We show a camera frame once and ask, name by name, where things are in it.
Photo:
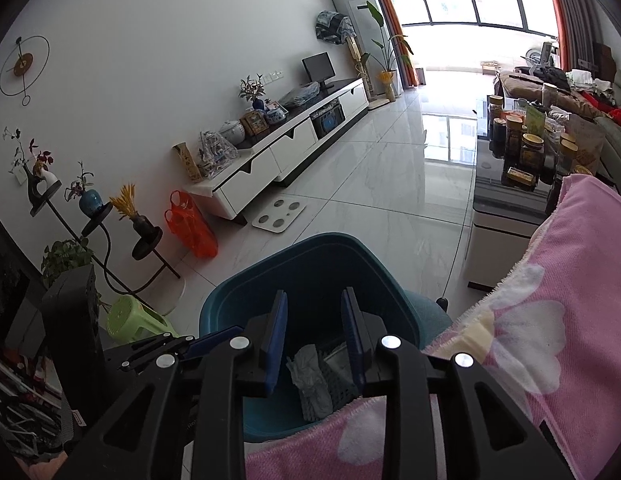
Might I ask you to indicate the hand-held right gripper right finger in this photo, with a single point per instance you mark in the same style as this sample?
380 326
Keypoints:
353 340

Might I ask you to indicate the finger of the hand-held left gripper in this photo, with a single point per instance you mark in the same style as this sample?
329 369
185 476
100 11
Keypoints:
215 342

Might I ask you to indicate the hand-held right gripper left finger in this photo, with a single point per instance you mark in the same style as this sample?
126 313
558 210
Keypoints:
275 340

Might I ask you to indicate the teal plastic trash bin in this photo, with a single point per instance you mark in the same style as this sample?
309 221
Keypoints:
310 270

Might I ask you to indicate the crumpled white tissue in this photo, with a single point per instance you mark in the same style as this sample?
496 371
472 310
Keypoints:
308 380

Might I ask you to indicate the green plastic stool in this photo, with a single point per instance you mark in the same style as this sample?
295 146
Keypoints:
135 317

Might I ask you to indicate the orange plastic bag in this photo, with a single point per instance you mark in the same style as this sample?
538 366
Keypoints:
193 230

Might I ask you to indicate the black metal plant stand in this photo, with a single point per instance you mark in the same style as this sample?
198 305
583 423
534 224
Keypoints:
150 247

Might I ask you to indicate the white bathroom scale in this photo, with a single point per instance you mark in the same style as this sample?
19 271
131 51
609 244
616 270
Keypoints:
278 216

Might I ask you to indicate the dark vase with yellow wheat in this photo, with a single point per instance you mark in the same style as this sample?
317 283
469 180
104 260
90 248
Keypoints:
140 222

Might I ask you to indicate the black speaker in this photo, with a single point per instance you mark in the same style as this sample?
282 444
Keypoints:
73 330

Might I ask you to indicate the green leafy floor plant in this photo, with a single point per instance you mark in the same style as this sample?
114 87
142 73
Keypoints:
65 260

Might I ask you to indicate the yellow patterned box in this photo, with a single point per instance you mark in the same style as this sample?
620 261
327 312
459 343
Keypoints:
188 162

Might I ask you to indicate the dark glass coffee table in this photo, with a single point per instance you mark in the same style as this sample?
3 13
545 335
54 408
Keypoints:
500 230

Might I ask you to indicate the clear plastic bag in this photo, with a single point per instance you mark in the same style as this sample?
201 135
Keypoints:
216 155

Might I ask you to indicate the blue round vase with plant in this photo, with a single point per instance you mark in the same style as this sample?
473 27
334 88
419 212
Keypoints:
89 201

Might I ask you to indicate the white black TV cabinet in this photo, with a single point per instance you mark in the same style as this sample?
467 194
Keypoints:
290 145

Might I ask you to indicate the white porcelain lidded jar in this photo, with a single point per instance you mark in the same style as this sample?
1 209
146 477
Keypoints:
233 132

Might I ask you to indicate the blue white porcelain bowl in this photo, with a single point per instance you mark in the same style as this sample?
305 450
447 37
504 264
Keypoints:
275 114

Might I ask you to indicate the pink floral blanket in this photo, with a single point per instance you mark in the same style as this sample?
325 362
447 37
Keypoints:
565 260

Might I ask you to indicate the black white vase red plant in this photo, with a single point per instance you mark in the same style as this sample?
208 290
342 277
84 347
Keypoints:
43 180

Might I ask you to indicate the blue white wrapped bundle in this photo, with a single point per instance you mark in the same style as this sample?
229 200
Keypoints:
300 95

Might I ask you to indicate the flower plant in blue vase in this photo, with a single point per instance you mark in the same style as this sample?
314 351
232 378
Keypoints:
253 91

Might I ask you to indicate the group of jars and tins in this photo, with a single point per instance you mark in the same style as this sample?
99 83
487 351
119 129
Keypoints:
530 147

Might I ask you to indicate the tall leafy plant in vase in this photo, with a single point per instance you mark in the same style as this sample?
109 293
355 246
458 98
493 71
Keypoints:
388 77

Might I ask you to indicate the small grey bin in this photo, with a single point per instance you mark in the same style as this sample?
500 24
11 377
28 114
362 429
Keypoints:
420 76

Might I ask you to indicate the small black monitor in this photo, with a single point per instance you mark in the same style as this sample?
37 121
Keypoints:
318 66

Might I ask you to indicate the wooden stand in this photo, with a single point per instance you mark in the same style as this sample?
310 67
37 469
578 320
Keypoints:
358 60

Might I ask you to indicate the blue patterned cloth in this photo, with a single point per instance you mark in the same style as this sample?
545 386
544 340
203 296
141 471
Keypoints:
333 27

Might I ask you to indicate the orange grey curtain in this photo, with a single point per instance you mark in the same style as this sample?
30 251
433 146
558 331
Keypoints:
570 10
395 25

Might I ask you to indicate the black bag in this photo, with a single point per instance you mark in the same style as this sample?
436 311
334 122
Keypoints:
553 79

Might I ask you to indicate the green sectional sofa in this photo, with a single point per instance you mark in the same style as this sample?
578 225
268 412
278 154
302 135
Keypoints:
615 140

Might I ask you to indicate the white clothes pile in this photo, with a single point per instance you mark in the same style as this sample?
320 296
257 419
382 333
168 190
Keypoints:
580 77

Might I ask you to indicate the red cloth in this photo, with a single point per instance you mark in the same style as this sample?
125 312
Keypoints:
615 110

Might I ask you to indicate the brown wooden box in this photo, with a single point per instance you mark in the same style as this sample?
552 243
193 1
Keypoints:
604 60

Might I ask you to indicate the wooden ornate frame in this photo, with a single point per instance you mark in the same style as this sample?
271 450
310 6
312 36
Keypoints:
254 122

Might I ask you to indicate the round black wall clock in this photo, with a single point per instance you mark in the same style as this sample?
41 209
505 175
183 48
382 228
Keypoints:
24 64

